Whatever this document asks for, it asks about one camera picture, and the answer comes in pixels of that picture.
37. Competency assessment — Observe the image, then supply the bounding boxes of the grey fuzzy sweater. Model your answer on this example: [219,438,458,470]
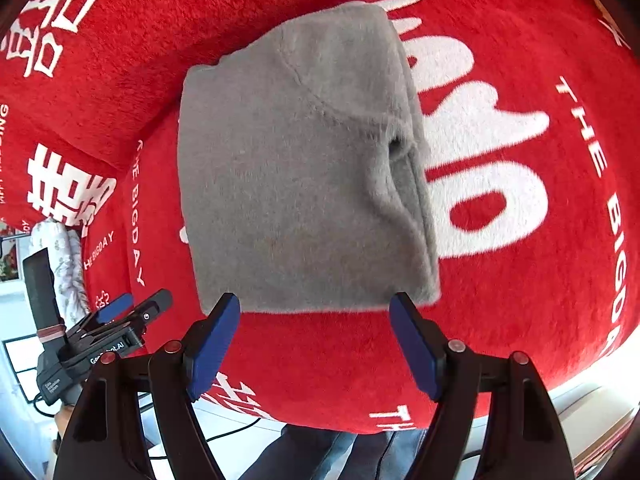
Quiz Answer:
[176,2,442,315]

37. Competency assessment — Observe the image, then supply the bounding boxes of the person's blue jeans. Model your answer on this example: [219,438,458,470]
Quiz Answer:
[250,422,432,480]

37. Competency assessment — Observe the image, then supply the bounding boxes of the red printed blanket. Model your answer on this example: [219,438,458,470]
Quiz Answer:
[0,0,640,433]

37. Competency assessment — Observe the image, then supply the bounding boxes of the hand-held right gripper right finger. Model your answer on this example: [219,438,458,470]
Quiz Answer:
[390,292,576,480]

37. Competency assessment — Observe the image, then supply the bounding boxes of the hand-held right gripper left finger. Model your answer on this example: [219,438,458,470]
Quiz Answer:
[52,292,241,480]

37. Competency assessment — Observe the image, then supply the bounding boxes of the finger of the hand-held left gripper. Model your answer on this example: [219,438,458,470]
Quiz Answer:
[130,288,174,329]
[95,293,134,323]

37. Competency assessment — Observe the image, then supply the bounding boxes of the white floral cloth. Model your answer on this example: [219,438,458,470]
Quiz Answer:
[30,220,92,327]

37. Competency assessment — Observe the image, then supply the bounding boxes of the black cable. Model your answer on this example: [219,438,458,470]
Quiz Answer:
[145,410,283,462]

